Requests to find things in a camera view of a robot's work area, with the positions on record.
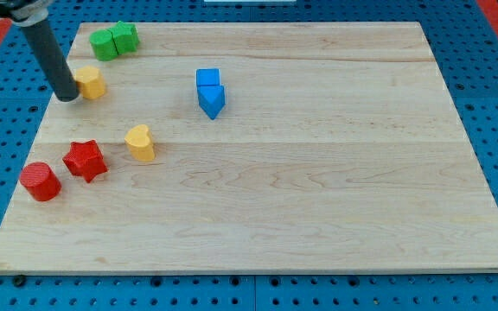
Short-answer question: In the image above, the yellow heart block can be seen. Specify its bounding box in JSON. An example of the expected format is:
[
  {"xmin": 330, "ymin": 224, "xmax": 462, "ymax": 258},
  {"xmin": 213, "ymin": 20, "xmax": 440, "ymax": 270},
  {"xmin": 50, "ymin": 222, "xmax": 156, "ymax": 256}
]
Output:
[{"xmin": 124, "ymin": 124, "xmax": 156, "ymax": 162}]

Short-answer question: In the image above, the blue cube block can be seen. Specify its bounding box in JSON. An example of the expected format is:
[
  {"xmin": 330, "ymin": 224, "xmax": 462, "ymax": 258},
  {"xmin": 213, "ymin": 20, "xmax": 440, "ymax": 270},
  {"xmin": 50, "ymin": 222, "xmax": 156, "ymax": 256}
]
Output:
[{"xmin": 195, "ymin": 68, "xmax": 220, "ymax": 87}]

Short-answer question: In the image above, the blue triangle block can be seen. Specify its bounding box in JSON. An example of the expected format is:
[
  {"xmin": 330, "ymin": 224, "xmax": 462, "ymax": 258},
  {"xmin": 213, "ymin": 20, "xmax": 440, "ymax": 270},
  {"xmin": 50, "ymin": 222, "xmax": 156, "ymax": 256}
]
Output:
[{"xmin": 197, "ymin": 86, "xmax": 226, "ymax": 120}]

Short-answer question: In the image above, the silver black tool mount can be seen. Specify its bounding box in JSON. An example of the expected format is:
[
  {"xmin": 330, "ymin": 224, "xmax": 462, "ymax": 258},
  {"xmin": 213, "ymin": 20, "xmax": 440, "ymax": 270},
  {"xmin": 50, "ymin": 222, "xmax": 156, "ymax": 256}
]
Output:
[{"xmin": 0, "ymin": 0, "xmax": 54, "ymax": 27}]

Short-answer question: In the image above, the red star block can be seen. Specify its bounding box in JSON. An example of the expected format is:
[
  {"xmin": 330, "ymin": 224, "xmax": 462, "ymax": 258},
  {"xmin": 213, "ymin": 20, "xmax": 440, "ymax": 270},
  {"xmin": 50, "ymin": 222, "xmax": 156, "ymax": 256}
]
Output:
[{"xmin": 62, "ymin": 140, "xmax": 108, "ymax": 183}]

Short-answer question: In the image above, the green cylinder block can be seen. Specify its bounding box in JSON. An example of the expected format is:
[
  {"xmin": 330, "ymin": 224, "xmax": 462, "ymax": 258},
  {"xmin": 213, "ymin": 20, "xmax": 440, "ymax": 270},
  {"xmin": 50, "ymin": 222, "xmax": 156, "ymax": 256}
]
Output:
[{"xmin": 89, "ymin": 29, "xmax": 118, "ymax": 61}]

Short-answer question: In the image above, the yellow hexagon block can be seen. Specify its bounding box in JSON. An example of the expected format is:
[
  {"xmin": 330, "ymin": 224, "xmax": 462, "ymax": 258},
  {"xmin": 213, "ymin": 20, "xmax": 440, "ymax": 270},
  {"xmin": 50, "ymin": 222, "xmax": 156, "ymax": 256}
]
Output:
[{"xmin": 74, "ymin": 66, "xmax": 106, "ymax": 99}]

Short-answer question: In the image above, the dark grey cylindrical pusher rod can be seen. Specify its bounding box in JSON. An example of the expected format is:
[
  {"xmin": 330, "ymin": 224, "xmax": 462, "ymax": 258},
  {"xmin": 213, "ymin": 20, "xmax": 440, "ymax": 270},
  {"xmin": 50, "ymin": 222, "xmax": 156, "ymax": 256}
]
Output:
[{"xmin": 22, "ymin": 19, "xmax": 80, "ymax": 102}]

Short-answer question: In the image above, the green star block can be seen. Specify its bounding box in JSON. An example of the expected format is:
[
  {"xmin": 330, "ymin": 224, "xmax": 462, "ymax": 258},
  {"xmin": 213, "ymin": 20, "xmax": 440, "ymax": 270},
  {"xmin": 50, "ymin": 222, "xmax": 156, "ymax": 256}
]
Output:
[{"xmin": 109, "ymin": 21, "xmax": 140, "ymax": 54}]

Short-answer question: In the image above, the red cylinder block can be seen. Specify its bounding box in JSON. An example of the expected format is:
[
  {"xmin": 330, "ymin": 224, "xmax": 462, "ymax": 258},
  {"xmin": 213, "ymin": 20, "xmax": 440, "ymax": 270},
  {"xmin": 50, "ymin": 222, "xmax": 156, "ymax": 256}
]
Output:
[{"xmin": 19, "ymin": 162, "xmax": 61, "ymax": 201}]

